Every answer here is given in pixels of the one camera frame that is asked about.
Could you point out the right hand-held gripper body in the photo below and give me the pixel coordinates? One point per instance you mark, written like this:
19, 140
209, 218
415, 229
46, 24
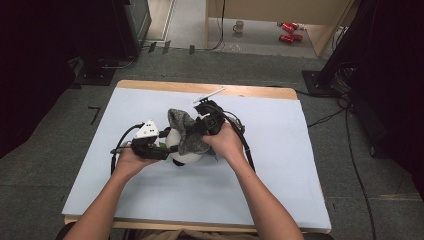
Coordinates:
213, 118

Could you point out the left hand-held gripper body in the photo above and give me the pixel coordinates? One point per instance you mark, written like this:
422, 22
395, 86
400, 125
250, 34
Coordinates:
146, 146

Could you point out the grey fuzzy cloth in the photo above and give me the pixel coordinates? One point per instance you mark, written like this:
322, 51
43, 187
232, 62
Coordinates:
186, 133

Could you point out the panda plush toy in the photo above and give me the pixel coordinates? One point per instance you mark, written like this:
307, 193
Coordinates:
187, 158

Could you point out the person's left hand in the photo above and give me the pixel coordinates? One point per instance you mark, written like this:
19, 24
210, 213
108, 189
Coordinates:
131, 165

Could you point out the person's right hand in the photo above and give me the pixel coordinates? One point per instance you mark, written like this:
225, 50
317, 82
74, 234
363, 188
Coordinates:
226, 143

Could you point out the wooden table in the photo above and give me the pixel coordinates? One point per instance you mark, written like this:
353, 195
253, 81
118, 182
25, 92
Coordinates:
160, 86

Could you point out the light blue table mat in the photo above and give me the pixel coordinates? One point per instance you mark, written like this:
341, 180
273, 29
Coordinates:
200, 196

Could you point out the black tape mark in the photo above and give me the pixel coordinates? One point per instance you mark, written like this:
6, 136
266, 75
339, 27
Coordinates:
95, 114

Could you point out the black stand base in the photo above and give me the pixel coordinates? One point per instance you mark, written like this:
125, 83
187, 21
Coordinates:
95, 76

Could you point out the beige mug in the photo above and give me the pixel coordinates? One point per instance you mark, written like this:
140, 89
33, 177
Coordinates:
238, 26

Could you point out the red can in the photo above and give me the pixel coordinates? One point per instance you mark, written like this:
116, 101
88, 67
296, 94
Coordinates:
286, 38
295, 25
287, 28

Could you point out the black cabinet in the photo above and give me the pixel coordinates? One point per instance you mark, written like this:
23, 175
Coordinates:
133, 26

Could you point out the wooden shelf unit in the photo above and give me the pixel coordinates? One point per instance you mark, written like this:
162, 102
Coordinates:
266, 10

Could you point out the black metal stand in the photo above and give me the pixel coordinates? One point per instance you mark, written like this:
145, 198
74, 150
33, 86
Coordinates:
333, 63

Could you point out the dark curtain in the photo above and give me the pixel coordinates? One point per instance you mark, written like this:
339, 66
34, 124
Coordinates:
396, 100
40, 66

